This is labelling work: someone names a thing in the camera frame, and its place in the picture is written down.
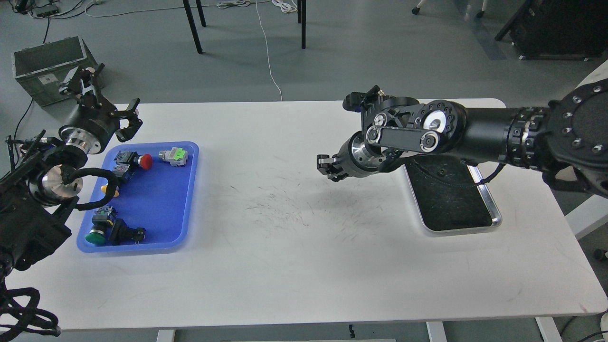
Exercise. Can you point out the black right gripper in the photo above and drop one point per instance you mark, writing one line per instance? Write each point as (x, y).
(354, 159)

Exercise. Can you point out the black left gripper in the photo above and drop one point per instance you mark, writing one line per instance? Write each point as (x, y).
(87, 122)

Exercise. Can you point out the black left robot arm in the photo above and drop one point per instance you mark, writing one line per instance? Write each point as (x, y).
(48, 183)

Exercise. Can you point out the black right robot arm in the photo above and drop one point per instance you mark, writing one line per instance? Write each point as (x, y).
(566, 141)

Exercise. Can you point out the blue plastic tray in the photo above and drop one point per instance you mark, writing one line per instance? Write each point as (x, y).
(158, 200)

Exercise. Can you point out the silver metal tray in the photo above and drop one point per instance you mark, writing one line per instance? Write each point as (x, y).
(456, 204)

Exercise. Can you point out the red mushroom push button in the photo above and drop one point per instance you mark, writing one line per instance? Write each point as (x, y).
(132, 160)

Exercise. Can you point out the grey plastic crate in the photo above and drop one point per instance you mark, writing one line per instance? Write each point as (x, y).
(40, 69)

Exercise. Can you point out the grey connector with green cap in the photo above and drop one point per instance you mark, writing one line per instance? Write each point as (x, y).
(176, 156)

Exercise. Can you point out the green push button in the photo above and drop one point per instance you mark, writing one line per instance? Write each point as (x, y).
(103, 221)

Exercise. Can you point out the black table leg pair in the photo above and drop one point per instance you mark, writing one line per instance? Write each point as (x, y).
(301, 19)

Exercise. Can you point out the black equipment case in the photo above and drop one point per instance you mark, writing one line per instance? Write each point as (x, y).
(558, 29)

